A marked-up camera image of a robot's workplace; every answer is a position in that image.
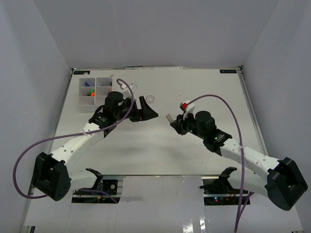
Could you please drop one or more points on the white compartment organizer box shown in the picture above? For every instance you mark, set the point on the white compartment organizer box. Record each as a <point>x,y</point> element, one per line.
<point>91,103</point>

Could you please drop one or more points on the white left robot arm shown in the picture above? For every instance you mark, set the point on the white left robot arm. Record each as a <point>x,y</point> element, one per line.
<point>52,172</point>

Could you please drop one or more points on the clear tape roll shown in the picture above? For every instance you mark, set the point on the clear tape roll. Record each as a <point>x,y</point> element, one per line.
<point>150,99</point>

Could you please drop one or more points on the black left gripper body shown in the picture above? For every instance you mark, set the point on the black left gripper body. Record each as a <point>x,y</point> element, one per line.
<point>135,115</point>

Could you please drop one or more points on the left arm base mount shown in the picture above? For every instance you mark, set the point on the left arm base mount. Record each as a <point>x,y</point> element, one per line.
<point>104,188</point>

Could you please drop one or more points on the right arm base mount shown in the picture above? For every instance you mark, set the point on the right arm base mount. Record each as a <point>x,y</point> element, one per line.
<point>218,191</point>

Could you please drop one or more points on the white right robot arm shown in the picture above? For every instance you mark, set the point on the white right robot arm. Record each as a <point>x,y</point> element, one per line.
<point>281,181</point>

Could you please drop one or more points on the black logo label left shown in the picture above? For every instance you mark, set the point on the black logo label left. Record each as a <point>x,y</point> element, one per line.
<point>83,72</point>

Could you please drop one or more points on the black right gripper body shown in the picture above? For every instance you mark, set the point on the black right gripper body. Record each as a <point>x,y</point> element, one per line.
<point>188,124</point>

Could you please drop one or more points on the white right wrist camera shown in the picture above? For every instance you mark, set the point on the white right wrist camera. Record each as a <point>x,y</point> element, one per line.
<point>187,107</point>

